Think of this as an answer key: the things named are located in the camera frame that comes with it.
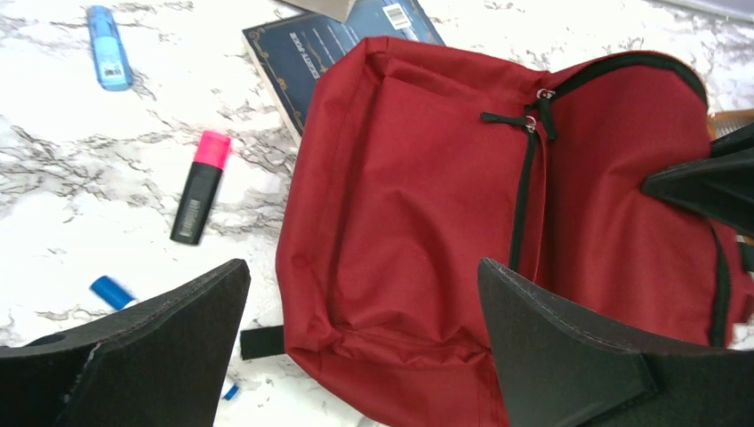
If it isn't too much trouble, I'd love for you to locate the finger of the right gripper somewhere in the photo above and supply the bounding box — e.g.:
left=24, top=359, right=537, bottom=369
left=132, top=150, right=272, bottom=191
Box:
left=641, top=124, right=753, bottom=236

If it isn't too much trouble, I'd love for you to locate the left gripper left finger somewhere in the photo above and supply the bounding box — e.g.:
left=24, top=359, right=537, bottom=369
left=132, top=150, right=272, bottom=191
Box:
left=1, top=259, right=250, bottom=426

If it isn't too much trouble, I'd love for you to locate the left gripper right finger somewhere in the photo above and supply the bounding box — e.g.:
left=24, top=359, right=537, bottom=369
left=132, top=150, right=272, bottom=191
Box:
left=477, top=258, right=753, bottom=426

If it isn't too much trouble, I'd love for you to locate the red backpack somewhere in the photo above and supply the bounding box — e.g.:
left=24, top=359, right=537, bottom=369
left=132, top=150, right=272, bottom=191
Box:
left=240, top=36, right=754, bottom=427

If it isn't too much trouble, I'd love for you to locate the orange wooden rack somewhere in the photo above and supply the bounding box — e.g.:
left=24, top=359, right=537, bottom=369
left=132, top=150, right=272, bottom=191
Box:
left=708, top=109, right=754, bottom=140

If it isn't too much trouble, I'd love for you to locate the blue capped pen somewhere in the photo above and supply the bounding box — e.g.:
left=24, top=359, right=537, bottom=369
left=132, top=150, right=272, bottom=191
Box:
left=90, top=276, right=139, bottom=310

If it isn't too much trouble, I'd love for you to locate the pink black highlighter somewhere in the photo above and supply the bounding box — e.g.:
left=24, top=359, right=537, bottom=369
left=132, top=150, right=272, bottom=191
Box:
left=170, top=131, right=231, bottom=246

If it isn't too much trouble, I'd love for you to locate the light blue highlighter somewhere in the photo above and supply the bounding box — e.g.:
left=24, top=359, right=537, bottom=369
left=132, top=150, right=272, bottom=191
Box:
left=86, top=5, right=133, bottom=92

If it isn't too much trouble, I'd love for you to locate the dark blue book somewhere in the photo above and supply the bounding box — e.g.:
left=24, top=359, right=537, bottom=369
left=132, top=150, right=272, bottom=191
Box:
left=243, top=0, right=445, bottom=142

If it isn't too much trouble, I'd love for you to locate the purple green paperback book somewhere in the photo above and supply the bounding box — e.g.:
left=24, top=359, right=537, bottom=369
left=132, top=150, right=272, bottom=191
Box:
left=282, top=0, right=357, bottom=22

